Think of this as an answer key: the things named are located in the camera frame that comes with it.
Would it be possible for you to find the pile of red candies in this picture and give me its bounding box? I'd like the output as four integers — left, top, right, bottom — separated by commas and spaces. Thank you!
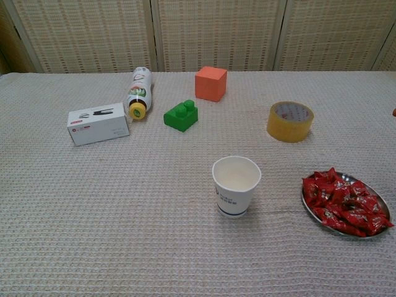
302, 167, 395, 238

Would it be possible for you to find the white paper cup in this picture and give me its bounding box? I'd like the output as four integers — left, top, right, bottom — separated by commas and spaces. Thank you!
212, 156, 262, 220

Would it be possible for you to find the oval steel plate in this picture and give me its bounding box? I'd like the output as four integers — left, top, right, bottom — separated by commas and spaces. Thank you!
301, 171, 392, 238

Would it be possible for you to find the yellow packing tape roll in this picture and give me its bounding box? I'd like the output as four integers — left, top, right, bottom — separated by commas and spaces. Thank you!
266, 100, 315, 144

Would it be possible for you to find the orange foam cube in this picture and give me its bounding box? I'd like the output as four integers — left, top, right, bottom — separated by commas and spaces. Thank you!
194, 66, 228, 103

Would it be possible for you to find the woven folding screen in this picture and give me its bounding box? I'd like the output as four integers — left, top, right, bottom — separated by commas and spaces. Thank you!
0, 0, 396, 74

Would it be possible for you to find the green toy building block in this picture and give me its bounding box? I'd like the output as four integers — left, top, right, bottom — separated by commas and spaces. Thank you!
163, 98, 199, 134

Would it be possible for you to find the yellow capped drink bottle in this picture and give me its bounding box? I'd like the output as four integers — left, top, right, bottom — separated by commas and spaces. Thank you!
124, 66, 154, 121

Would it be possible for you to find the beige woven tablecloth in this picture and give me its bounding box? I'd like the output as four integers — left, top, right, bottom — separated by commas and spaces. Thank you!
0, 71, 396, 297

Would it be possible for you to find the white stapler box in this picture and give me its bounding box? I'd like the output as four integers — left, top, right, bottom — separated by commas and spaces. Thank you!
66, 102, 131, 147

